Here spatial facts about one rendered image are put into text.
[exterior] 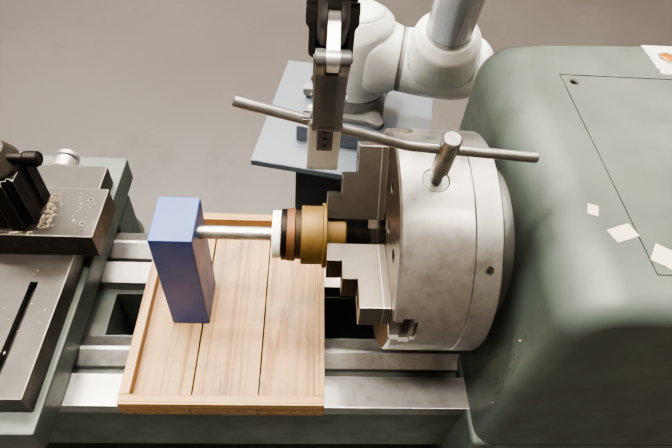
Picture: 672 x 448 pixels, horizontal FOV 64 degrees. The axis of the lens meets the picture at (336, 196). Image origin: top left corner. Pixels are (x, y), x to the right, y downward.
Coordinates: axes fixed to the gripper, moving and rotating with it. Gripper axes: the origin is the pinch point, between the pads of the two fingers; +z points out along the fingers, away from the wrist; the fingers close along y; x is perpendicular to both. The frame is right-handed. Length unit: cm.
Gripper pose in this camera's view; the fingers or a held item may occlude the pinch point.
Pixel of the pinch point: (323, 138)
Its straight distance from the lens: 50.6
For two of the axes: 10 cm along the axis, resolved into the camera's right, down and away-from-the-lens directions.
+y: 0.2, 7.6, -6.5
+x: 10.0, 0.3, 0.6
